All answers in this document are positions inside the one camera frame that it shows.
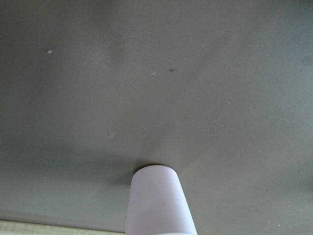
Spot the pink cup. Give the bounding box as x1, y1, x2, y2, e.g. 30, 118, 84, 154
125, 165, 197, 235

